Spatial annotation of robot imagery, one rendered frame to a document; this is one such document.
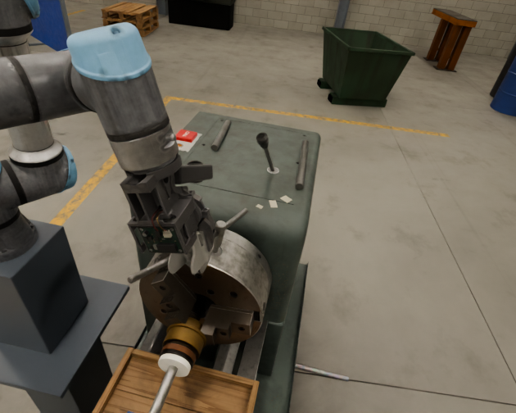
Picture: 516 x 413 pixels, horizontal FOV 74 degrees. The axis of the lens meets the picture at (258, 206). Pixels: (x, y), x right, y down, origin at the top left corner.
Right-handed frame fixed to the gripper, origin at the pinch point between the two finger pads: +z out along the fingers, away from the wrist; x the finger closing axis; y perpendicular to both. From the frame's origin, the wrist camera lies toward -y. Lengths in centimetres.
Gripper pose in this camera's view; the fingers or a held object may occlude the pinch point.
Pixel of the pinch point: (200, 263)
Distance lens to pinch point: 57.6
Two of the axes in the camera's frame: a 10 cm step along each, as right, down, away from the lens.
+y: -2.2, 5.7, -7.9
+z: 1.8, 8.2, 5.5
